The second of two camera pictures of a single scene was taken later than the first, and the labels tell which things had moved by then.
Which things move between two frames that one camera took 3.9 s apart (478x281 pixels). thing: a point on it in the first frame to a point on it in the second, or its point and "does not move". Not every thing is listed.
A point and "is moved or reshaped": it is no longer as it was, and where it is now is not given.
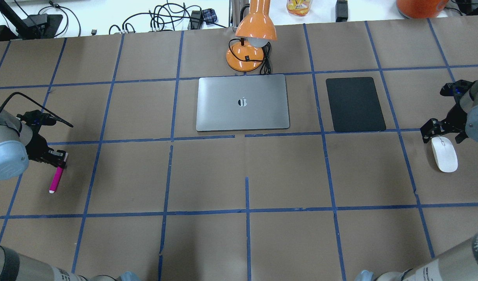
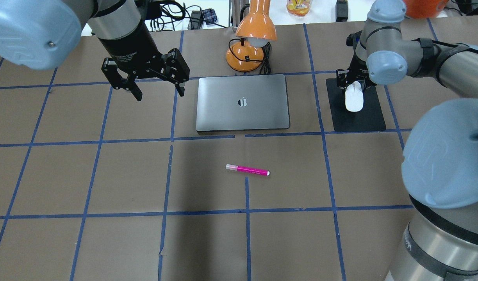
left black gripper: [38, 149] to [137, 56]
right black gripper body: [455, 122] to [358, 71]
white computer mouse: [445, 154] is moved or reshaped
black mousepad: [355, 104] does not move
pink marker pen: [57, 176] to [247, 169]
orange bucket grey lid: [420, 9] does not move
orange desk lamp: [255, 28] does not move
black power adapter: [341, 11] does not move
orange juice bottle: [299, 8] does not move
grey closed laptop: [245, 102] does not move
